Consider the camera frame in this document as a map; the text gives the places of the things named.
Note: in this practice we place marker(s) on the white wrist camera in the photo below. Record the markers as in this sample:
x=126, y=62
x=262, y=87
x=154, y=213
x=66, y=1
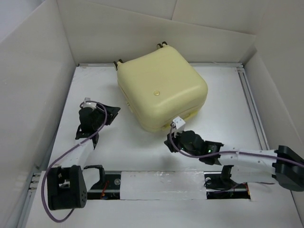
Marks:
x=177, y=126
x=88, y=103

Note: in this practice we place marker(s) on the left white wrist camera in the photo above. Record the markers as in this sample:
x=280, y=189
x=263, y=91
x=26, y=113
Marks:
x=88, y=103

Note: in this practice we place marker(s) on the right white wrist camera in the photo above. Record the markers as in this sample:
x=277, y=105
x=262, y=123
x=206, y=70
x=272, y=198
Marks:
x=177, y=126

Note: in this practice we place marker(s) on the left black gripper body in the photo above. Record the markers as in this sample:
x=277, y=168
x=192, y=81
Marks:
x=99, y=117

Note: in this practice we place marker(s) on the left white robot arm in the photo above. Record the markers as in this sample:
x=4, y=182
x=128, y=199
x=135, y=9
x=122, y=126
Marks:
x=71, y=183

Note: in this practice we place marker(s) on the metal base rail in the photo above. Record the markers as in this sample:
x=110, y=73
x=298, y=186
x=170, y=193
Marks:
x=167, y=185

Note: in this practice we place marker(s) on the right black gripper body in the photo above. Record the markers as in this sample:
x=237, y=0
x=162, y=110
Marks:
x=179, y=145

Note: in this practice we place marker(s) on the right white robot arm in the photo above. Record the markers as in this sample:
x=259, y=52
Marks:
x=281, y=166

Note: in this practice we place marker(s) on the yellow hard-shell suitcase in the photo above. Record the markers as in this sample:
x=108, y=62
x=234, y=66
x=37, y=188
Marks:
x=160, y=86

